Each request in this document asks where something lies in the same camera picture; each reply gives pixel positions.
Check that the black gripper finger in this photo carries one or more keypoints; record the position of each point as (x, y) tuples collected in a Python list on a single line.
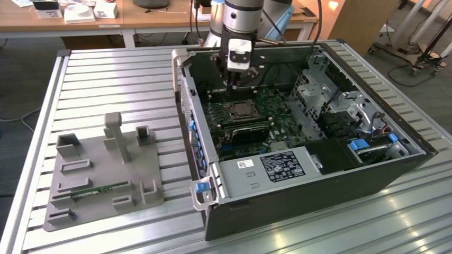
[(229, 79), (253, 76)]

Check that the silver-topped CPU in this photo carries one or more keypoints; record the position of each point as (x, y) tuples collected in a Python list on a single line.
[(243, 109)]

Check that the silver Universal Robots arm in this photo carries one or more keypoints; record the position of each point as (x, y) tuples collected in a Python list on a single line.
[(243, 16)]

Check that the CPU socket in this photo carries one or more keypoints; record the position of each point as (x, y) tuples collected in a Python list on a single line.
[(230, 118)]

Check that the blue expansion slot clip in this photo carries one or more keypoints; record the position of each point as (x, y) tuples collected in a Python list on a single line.
[(193, 126)]

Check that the silver disk bay cage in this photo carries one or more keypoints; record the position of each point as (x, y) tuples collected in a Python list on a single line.
[(311, 98)]

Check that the green motherboard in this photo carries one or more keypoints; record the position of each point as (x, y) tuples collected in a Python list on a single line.
[(283, 124)]

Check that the black graphics card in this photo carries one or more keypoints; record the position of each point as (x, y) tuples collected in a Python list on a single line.
[(249, 135)]

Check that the dark round object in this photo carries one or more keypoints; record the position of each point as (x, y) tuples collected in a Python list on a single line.
[(153, 3)]

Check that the small silver heatsink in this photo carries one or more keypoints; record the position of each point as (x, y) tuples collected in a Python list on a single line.
[(279, 145)]

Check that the white printed box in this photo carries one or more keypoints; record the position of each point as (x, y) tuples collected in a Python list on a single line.
[(106, 12)]

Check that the wooden cabinet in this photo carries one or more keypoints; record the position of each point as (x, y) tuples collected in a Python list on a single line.
[(363, 23)]

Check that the silver power supply unit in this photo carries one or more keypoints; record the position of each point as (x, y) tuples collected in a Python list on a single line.
[(241, 182)]

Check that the blue drive carrier latch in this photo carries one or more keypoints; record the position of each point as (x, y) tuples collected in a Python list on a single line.
[(358, 146)]

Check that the white round stand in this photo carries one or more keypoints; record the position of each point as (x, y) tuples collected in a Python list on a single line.
[(79, 17)]

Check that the silver metal tube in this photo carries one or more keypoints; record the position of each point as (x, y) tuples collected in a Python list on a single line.
[(374, 150)]

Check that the wheeled equipment cart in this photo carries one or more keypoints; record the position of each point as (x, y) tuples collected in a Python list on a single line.
[(406, 50)]

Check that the small blue clip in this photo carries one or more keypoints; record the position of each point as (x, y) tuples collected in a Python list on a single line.
[(393, 138)]

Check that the grey parts rack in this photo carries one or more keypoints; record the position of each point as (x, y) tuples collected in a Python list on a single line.
[(102, 164)]

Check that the white box black top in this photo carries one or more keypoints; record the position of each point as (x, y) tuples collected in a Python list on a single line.
[(50, 13)]

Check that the black open PC case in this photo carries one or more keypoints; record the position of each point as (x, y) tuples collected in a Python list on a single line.
[(301, 211)]

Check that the green RAM stick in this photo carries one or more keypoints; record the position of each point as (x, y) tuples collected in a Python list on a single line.
[(95, 191)]

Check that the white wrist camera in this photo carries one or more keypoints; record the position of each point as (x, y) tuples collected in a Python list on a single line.
[(241, 53)]

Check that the wooden desk white frame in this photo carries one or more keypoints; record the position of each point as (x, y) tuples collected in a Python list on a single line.
[(159, 18), (22, 21)]

